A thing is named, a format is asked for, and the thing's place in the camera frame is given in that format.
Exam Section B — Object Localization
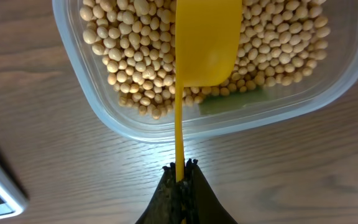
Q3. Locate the yellow plastic measuring scoop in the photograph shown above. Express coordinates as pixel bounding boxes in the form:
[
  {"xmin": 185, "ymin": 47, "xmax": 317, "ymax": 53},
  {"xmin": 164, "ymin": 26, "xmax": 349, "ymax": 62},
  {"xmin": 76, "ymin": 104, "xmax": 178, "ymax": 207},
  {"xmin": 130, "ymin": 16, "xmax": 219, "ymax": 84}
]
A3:
[{"xmin": 175, "ymin": 0, "xmax": 242, "ymax": 182}]

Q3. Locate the pile of soybeans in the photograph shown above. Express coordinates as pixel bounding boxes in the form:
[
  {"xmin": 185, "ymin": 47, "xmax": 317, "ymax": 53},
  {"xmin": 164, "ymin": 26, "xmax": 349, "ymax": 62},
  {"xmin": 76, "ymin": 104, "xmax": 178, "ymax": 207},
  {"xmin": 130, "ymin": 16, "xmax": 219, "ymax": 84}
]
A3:
[{"xmin": 79, "ymin": 0, "xmax": 331, "ymax": 119}]

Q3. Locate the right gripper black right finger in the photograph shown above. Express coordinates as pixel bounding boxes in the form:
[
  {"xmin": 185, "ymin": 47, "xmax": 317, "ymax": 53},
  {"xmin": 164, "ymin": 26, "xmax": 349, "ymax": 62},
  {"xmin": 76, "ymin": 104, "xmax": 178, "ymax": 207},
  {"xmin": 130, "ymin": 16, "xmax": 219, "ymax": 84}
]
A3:
[{"xmin": 181, "ymin": 159, "xmax": 237, "ymax": 224}]

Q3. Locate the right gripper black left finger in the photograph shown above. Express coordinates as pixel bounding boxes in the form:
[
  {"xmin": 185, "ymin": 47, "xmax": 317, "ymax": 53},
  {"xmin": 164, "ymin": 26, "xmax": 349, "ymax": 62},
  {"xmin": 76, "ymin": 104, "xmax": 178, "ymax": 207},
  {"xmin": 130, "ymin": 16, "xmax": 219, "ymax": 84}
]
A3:
[{"xmin": 135, "ymin": 163, "xmax": 185, "ymax": 224}]

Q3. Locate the clear plastic container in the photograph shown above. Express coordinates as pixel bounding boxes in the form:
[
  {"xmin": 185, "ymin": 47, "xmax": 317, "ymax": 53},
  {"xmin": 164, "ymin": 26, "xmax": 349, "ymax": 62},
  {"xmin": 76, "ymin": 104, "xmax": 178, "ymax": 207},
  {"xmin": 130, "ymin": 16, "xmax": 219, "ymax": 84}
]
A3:
[{"xmin": 52, "ymin": 0, "xmax": 358, "ymax": 143}]

